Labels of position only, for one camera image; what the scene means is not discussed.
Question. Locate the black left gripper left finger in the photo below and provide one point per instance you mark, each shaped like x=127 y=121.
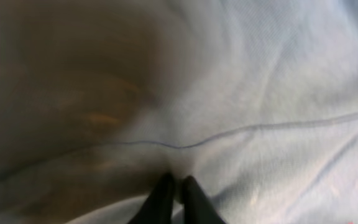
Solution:
x=157 y=208

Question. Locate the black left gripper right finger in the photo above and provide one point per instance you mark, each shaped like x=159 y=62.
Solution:
x=197 y=207

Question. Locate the light blue printed t-shirt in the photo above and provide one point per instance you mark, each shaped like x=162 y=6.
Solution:
x=258 y=100

